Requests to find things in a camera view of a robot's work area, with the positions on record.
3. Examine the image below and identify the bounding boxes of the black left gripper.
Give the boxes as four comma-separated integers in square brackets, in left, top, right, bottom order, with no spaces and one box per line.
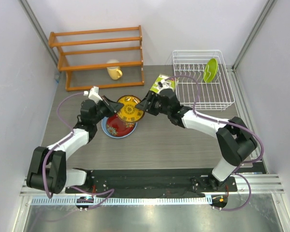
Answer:
[92,96,123,125]

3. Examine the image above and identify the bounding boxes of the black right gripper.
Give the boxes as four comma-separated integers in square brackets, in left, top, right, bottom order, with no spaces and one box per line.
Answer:
[135,90,171,116]

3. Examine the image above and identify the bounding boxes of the light blue plate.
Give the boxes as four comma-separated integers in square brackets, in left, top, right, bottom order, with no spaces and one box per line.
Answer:
[101,116,138,139]

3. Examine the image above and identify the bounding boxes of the yellow patterned plate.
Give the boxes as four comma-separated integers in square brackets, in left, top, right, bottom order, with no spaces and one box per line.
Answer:
[117,95,145,123]

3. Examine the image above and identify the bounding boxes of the red floral plate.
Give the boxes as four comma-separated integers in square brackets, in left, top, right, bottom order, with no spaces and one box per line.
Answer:
[105,114,137,137]

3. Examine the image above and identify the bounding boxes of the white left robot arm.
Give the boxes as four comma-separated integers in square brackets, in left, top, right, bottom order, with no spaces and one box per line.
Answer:
[26,96,124,198]

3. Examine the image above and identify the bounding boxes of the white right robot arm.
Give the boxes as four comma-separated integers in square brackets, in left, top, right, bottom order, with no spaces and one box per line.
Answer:
[135,88,258,191]

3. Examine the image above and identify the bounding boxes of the orange wooden shelf rack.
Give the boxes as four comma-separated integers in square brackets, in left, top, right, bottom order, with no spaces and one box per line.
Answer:
[48,26,145,91]

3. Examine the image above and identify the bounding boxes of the green book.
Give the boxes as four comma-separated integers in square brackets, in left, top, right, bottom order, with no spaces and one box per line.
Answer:
[150,74,178,94]

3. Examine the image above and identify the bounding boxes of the yellow mug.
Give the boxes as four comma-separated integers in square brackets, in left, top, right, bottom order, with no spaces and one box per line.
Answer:
[107,66,123,80]

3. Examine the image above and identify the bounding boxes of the lime green plate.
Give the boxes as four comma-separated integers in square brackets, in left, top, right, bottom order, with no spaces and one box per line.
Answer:
[203,58,218,83]

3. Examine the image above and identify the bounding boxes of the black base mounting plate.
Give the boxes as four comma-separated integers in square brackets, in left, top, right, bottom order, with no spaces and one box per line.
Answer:
[66,168,237,199]

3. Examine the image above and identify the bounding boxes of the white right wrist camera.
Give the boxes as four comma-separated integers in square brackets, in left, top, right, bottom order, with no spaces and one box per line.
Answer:
[158,79,175,94]

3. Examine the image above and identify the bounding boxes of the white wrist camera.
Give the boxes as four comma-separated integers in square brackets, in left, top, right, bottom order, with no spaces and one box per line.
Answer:
[83,86,102,103]
[158,79,175,94]

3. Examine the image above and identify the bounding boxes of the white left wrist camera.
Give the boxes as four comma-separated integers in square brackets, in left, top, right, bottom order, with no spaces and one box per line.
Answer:
[83,86,102,103]

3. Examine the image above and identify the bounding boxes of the white wire dish rack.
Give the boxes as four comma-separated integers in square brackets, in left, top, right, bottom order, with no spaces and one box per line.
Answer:
[172,50,235,111]

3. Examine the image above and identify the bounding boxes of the slotted cable duct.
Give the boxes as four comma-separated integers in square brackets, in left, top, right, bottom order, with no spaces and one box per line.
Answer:
[31,195,212,206]

